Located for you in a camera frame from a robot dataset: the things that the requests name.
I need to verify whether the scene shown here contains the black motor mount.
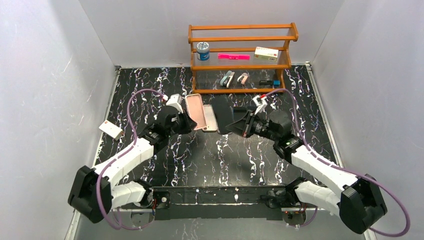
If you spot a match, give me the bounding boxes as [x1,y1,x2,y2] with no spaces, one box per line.
[259,189,307,227]
[152,190,171,209]

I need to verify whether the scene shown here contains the pink white stapler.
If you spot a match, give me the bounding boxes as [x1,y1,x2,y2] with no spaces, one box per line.
[236,72,249,86]

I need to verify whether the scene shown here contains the dark phone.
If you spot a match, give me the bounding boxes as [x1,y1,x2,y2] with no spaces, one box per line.
[233,106,248,119]

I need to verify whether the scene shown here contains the purple cable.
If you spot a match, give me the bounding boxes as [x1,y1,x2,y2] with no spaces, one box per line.
[264,88,412,238]
[95,88,167,231]

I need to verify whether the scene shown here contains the orange wooden shelf rack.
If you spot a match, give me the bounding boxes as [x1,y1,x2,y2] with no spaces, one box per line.
[187,22,299,94]

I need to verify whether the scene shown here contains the beige phone case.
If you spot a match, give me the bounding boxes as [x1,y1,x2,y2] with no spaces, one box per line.
[202,104,218,132]

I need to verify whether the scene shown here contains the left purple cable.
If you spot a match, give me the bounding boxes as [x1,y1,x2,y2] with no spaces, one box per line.
[95,88,167,231]

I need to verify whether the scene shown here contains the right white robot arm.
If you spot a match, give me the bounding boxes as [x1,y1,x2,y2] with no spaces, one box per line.
[226,110,388,234]

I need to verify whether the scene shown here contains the white cardboard box on shelf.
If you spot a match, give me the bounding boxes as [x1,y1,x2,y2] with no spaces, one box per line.
[254,46,279,62]

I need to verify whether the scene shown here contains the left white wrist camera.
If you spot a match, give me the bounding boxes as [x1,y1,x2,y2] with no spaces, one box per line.
[163,93,184,114]

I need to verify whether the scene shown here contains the white box with red label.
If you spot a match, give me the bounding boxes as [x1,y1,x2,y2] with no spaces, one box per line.
[98,120,124,141]

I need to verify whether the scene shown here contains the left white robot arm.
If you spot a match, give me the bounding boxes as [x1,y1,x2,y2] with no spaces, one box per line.
[67,106,197,223]

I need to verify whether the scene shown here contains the blue grey stapler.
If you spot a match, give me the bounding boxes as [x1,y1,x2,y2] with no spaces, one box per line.
[219,70,235,88]

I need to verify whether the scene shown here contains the right black motor mount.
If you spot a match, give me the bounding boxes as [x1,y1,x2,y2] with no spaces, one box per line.
[259,189,307,227]

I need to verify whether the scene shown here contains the pink plastic ruler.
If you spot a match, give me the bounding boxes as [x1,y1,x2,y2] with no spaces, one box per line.
[217,53,250,60]

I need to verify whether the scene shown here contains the left black motor mount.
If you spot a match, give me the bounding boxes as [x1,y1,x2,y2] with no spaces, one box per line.
[152,190,171,209]

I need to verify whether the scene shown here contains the black blue small device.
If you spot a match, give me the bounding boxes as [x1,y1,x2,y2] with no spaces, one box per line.
[259,80,281,88]

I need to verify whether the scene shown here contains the blue white round jar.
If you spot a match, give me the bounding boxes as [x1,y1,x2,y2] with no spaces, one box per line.
[196,41,210,61]

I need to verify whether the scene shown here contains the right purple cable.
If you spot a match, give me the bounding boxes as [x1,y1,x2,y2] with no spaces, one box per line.
[264,88,412,238]

